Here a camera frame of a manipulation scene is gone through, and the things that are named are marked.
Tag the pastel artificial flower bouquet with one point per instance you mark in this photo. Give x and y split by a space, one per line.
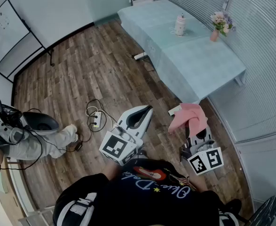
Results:
222 22

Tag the sheer embroidered table runner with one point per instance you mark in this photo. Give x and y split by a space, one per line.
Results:
166 34

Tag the black power adapter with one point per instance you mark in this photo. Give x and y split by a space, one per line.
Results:
78 147

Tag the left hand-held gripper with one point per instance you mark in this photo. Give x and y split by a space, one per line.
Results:
115 147

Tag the pink vase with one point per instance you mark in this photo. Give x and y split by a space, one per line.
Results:
214 35

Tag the light wooden desk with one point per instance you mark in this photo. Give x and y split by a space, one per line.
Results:
8 204

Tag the black mesh chair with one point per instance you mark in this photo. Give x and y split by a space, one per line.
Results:
267 211

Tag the person's right forearm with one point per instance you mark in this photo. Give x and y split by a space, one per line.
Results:
197 183

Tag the pink cloth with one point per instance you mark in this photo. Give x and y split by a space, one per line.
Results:
189 113

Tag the white power strip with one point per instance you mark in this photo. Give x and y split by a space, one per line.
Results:
96 119
140 55

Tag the person's black printed shirt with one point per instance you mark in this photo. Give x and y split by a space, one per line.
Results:
140 208

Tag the small white box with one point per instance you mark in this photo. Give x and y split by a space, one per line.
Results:
174 111

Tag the black round chair seat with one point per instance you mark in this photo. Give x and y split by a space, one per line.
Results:
41 122

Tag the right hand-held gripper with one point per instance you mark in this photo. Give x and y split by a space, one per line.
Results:
206 161

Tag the whiteboard with black stand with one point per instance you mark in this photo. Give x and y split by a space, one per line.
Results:
6 32

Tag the person's left forearm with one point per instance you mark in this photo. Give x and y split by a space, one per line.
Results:
113 171

